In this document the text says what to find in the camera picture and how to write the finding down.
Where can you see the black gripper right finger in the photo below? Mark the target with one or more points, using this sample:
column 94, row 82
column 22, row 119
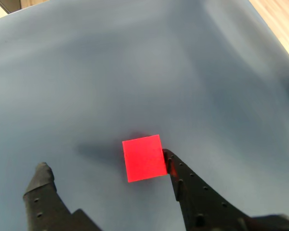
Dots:
column 197, row 199

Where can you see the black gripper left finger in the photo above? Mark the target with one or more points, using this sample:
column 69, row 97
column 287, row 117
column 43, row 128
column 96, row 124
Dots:
column 43, row 204

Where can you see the red cube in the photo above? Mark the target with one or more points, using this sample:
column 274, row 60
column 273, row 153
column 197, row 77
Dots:
column 144, row 158

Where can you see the grey table mat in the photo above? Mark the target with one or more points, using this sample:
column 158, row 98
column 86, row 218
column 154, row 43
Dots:
column 135, row 84

